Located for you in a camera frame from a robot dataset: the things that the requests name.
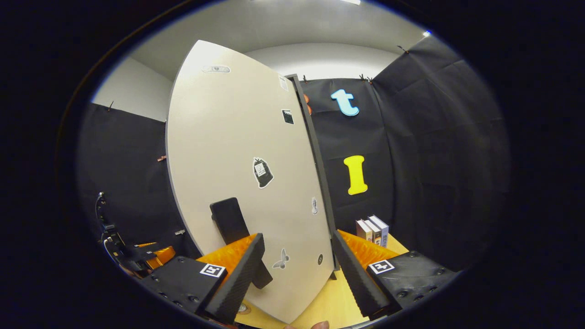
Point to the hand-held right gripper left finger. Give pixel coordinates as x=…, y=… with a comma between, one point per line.
x=237, y=283

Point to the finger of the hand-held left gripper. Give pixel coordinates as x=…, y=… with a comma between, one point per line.
x=147, y=244
x=161, y=257

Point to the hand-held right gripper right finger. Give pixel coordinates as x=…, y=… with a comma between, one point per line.
x=361, y=283

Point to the round brown coaster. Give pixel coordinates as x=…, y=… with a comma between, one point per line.
x=243, y=308

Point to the beige cabinet door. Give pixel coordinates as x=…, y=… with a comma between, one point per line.
x=228, y=137

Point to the grey cabinet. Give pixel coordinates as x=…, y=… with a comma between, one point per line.
x=320, y=173

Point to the brown spine book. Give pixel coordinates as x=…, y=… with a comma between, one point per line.
x=374, y=234

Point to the black backdrop cloth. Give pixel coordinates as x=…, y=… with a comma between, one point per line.
x=434, y=160

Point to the black clip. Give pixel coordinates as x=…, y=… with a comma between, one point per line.
x=402, y=48
x=365, y=78

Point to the long ceiling light strip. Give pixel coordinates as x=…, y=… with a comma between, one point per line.
x=350, y=1

